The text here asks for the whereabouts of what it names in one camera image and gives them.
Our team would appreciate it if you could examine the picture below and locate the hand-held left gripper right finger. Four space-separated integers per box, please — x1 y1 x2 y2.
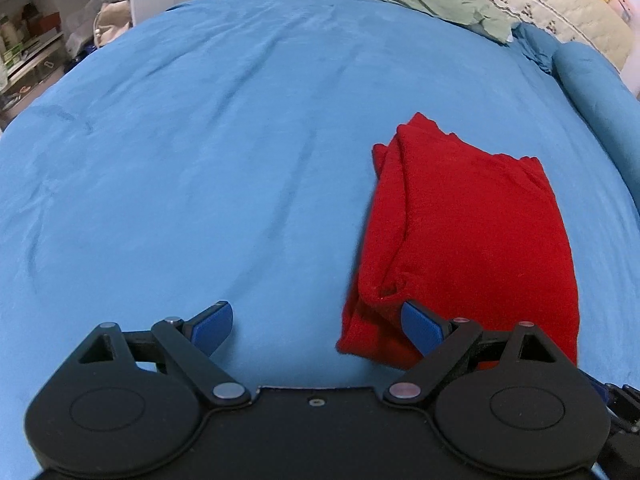
382 300 576 408

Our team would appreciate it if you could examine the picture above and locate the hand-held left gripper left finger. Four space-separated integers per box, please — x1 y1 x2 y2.
75 301 252 407

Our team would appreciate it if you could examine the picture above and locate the red knit sweater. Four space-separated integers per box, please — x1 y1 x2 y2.
336 112 581 372

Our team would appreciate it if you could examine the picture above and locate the blue bed sheet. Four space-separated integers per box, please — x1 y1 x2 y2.
0 0 640 480

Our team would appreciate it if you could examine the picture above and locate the rolled blue duvet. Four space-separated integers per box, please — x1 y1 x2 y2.
512 22 640 192

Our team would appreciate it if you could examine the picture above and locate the cream cloth bag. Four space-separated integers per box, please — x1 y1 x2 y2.
92 0 132 49

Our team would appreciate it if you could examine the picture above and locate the green pillow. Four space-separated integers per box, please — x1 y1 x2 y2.
334 0 516 45

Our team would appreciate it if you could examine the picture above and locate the cream quilted headboard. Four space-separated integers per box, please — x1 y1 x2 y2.
385 0 635 73

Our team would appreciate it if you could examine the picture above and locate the white desk with shelves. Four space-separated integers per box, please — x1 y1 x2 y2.
0 0 132 131

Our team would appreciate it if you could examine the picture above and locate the pale pink plush toy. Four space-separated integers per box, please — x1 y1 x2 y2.
607 0 634 24

